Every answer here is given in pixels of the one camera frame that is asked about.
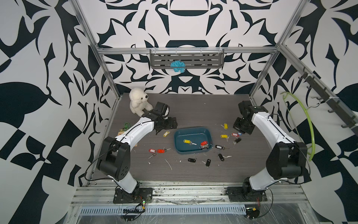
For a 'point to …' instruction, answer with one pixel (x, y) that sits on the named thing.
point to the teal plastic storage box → (192, 139)
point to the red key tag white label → (152, 150)
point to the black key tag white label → (218, 146)
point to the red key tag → (203, 143)
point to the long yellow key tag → (166, 134)
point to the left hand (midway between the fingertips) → (171, 122)
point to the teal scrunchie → (178, 63)
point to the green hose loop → (282, 94)
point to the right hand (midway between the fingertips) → (238, 127)
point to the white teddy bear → (138, 101)
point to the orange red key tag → (161, 150)
